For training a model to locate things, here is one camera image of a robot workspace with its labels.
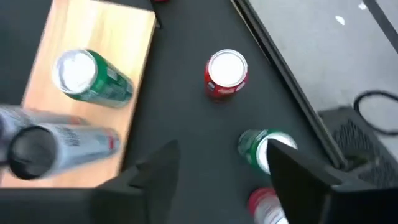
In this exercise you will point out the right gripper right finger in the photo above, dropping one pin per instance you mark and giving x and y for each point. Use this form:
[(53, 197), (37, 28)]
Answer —
[(326, 202)]

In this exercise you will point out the red Coca-Cola can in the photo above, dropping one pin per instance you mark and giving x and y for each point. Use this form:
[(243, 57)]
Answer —
[(227, 68)]

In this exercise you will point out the wooden shelf black metal frame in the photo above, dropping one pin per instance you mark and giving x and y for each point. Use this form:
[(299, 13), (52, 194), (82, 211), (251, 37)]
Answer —
[(102, 28)]

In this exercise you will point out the black computer case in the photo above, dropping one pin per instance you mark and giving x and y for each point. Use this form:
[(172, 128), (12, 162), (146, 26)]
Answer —
[(357, 137)]

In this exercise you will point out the green Sprite can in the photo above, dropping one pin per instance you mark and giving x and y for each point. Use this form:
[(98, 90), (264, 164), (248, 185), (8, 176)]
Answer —
[(99, 84), (248, 146)]

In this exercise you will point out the black aluminium table frame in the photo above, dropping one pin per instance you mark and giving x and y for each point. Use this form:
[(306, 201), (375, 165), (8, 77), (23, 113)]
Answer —
[(286, 77)]

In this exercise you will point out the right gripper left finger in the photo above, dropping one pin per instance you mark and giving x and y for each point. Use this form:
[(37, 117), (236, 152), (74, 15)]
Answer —
[(93, 205)]

